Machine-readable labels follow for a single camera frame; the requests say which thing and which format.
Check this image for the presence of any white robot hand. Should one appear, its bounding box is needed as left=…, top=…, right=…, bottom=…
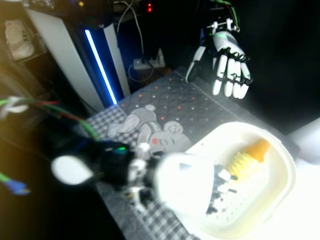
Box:
left=152, top=152, right=239, bottom=216
left=185, top=30, right=253, bottom=100

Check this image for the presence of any yellow swirl ice cream toy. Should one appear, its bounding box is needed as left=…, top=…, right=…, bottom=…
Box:
left=227, top=138, right=271, bottom=181

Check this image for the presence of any white perforated basket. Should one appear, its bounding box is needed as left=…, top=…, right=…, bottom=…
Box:
left=184, top=121, right=297, bottom=240

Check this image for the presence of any grey quilt with printed bear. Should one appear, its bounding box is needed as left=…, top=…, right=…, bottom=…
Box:
left=84, top=66, right=301, bottom=240

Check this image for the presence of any black device with red lights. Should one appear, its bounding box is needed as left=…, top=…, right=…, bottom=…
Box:
left=138, top=0, right=155, bottom=15

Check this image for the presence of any white power strip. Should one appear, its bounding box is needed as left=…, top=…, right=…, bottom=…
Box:
left=132, top=48, right=166, bottom=71

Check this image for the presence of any black box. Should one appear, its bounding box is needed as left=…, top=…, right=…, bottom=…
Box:
left=23, top=0, right=115, bottom=28

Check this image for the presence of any white tower with blue light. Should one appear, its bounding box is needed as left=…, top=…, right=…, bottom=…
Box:
left=24, top=8, right=132, bottom=113

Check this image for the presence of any white shoe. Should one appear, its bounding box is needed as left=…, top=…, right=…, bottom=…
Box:
left=3, top=18, right=35, bottom=61

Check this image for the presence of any white cable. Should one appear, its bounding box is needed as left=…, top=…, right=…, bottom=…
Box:
left=116, top=0, right=146, bottom=62

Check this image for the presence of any blue cable plug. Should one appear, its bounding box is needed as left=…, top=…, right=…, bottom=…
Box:
left=4, top=179, right=31, bottom=197

